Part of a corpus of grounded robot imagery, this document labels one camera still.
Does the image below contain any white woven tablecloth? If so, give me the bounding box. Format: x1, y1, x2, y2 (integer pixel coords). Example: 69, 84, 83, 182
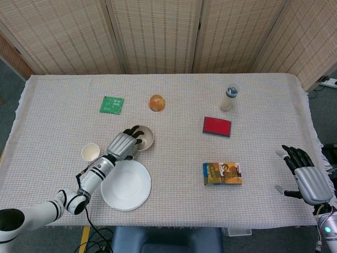
0, 73, 331, 230

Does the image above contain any large white plate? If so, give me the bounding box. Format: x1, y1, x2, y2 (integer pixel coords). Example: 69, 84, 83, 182
101, 160, 153, 211

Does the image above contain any blue chair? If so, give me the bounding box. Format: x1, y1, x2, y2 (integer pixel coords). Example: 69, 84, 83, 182
110, 226, 224, 253

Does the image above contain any black object beside table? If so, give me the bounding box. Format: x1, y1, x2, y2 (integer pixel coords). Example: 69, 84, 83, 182
321, 143, 337, 159

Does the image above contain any black cable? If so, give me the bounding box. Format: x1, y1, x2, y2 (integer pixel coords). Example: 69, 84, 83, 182
76, 208, 114, 253

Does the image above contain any beige bowl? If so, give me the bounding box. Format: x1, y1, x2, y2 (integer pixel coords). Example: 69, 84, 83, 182
131, 125, 155, 151

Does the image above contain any cream bottle with blue cap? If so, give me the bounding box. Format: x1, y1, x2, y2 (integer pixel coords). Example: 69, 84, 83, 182
220, 83, 240, 112

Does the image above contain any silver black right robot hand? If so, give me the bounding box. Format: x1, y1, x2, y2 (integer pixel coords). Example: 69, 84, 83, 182
274, 144, 333, 206

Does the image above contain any beige woven folding screen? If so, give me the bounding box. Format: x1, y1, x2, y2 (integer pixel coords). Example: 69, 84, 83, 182
0, 0, 337, 92

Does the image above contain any colourful printed carton box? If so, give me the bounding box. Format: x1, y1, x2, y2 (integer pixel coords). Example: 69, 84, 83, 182
202, 162, 243, 187

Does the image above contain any red ink pad case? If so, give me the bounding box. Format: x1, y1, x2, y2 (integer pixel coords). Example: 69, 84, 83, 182
202, 116, 232, 138

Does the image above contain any orange onion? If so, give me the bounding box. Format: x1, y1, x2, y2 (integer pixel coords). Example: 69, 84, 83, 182
148, 94, 166, 113

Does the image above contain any small white paper cup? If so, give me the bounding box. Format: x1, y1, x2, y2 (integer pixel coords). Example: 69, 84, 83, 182
81, 143, 101, 162

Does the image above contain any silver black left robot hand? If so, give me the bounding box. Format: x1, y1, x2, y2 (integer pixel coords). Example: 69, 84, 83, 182
106, 125, 145, 162

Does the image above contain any white box under table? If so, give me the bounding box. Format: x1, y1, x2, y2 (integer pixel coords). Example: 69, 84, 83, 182
223, 227, 252, 237

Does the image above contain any white power strip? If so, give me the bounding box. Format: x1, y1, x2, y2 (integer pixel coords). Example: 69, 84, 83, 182
317, 75, 337, 89

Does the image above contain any green foil packet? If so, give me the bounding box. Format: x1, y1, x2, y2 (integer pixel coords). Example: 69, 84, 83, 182
99, 96, 125, 115

